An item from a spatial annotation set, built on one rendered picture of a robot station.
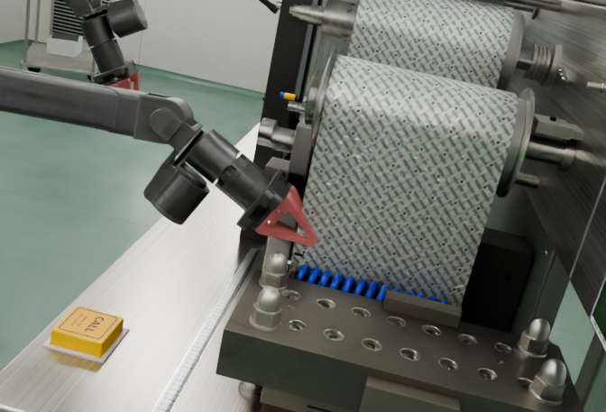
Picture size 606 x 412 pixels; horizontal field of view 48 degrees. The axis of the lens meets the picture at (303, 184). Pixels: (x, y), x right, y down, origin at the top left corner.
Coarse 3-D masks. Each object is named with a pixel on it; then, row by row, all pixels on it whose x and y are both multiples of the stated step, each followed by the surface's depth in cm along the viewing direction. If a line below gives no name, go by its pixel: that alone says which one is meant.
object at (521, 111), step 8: (320, 88) 86; (520, 104) 86; (520, 112) 85; (520, 120) 84; (312, 128) 88; (520, 128) 84; (312, 136) 90; (512, 136) 84; (520, 136) 84; (512, 144) 84; (512, 152) 84; (512, 160) 85; (504, 168) 85; (512, 168) 85; (504, 176) 86
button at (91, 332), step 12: (72, 312) 91; (84, 312) 91; (96, 312) 92; (60, 324) 88; (72, 324) 88; (84, 324) 89; (96, 324) 89; (108, 324) 90; (120, 324) 91; (60, 336) 86; (72, 336) 86; (84, 336) 86; (96, 336) 87; (108, 336) 88; (72, 348) 87; (84, 348) 86; (96, 348) 86
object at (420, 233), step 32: (320, 160) 88; (352, 160) 87; (320, 192) 89; (352, 192) 88; (384, 192) 88; (416, 192) 87; (448, 192) 86; (480, 192) 86; (320, 224) 90; (352, 224) 90; (384, 224) 89; (416, 224) 88; (448, 224) 88; (480, 224) 87; (320, 256) 92; (352, 256) 91; (384, 256) 90; (416, 256) 90; (448, 256) 89; (416, 288) 91; (448, 288) 90
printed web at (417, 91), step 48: (384, 0) 105; (432, 0) 106; (384, 48) 106; (432, 48) 104; (480, 48) 103; (336, 96) 85; (384, 96) 85; (432, 96) 85; (480, 96) 85; (336, 144) 87; (384, 144) 86; (432, 144) 85; (480, 144) 84
